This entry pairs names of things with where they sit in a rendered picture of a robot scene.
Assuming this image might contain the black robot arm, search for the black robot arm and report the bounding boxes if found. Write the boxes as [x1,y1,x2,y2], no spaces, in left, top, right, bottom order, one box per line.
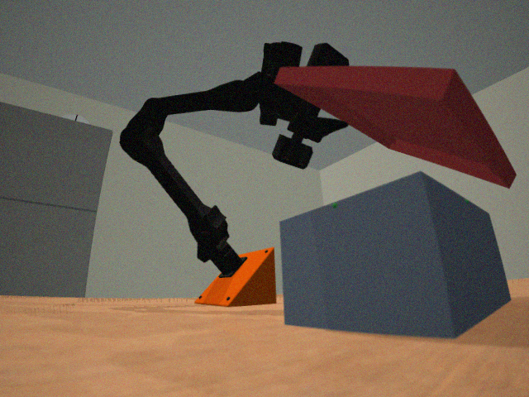
[119,41,303,278]

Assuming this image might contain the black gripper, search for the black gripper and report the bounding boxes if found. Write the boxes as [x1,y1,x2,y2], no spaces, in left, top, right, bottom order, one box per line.
[271,43,349,170]

